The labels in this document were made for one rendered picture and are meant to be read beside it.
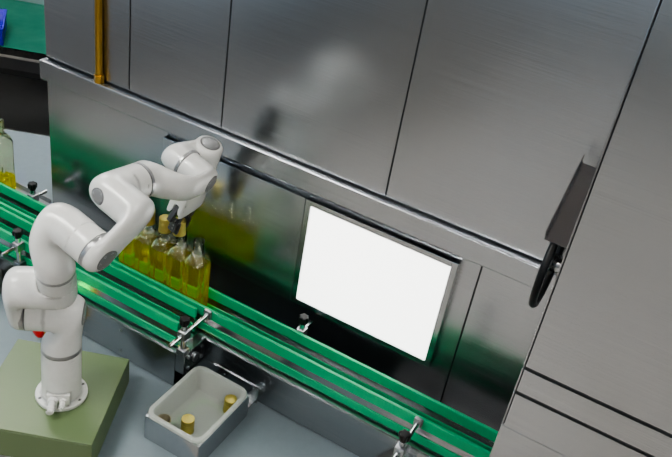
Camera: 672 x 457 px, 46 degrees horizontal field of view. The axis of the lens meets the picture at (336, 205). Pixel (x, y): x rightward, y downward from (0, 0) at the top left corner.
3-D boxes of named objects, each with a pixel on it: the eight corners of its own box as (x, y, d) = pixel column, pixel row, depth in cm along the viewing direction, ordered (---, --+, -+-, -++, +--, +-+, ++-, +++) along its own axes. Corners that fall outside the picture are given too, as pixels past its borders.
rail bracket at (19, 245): (28, 268, 235) (26, 230, 228) (8, 279, 229) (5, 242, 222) (18, 262, 236) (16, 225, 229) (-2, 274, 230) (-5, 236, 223)
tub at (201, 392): (248, 414, 216) (251, 391, 211) (197, 468, 198) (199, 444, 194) (196, 385, 222) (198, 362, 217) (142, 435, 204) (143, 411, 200)
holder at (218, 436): (258, 403, 220) (261, 383, 216) (197, 468, 199) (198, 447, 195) (208, 375, 226) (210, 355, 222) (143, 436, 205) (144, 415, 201)
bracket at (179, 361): (206, 357, 223) (207, 338, 220) (184, 376, 216) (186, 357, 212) (195, 351, 225) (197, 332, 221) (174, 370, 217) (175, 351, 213)
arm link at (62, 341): (82, 362, 190) (83, 310, 182) (24, 360, 188) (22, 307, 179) (88, 335, 198) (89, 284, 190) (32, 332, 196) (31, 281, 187)
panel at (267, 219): (433, 361, 211) (462, 258, 193) (428, 368, 209) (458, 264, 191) (165, 232, 242) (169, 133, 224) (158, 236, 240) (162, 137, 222)
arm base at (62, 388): (81, 422, 194) (82, 376, 187) (27, 420, 192) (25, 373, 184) (91, 377, 207) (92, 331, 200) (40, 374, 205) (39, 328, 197)
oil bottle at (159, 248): (175, 296, 233) (179, 237, 222) (163, 306, 229) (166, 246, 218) (160, 289, 235) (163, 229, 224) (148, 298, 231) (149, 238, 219)
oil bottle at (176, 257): (191, 304, 231) (195, 245, 220) (179, 314, 227) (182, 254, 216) (176, 296, 233) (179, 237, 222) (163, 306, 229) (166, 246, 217)
